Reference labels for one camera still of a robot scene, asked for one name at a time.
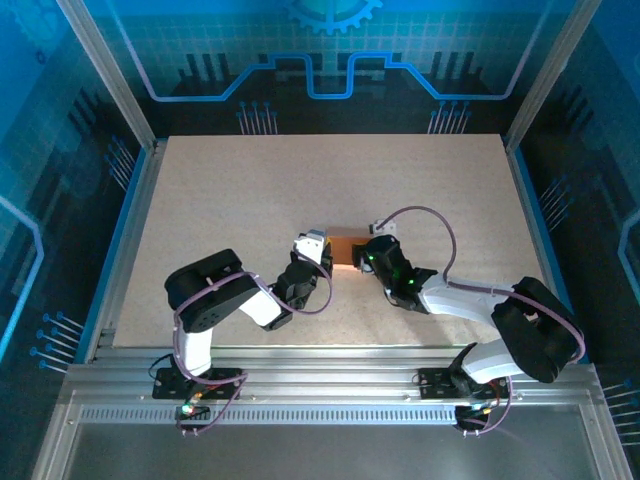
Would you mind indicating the brown cardboard paper box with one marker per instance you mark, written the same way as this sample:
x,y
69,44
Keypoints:
x,y
345,252

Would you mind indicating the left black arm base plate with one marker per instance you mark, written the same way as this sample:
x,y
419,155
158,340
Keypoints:
x,y
170,387

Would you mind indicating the small led circuit board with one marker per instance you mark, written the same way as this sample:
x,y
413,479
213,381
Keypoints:
x,y
472,410
189,410

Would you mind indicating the right aluminium side rail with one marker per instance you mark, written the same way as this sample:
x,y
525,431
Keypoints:
x,y
525,200

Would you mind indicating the grey metal panel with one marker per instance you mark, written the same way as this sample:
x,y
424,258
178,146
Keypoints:
x,y
325,455

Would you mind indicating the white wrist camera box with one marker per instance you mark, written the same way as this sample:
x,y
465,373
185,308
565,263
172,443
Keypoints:
x,y
307,246
382,227

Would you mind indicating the aluminium side rail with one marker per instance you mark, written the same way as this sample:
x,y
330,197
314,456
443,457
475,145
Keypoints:
x,y
136,210
525,200

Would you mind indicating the aluminium corner post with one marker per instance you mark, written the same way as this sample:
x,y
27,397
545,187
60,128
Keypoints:
x,y
550,65
100,60

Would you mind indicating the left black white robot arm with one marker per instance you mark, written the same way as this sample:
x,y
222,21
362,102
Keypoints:
x,y
210,285

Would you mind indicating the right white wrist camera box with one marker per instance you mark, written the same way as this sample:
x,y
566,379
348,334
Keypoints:
x,y
382,227

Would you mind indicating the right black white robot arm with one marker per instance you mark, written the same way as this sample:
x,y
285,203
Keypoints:
x,y
540,325

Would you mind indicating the left small LED circuit board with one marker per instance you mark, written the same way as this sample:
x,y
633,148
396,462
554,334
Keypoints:
x,y
189,410

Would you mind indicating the left aluminium corner post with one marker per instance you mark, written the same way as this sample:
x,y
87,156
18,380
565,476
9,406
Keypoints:
x,y
100,60

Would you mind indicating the left aluminium side rail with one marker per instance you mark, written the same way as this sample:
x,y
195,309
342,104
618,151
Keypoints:
x,y
136,210

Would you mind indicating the right small LED circuit board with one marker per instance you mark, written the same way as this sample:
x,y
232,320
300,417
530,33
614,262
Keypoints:
x,y
472,410

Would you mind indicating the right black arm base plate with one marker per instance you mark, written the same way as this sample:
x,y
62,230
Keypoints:
x,y
435,385

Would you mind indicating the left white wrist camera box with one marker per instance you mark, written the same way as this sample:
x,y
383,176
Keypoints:
x,y
307,246

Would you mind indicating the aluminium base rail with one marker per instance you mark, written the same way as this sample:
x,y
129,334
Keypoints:
x,y
325,380

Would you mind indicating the right aluminium corner post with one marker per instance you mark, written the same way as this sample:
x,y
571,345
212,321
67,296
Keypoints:
x,y
550,65

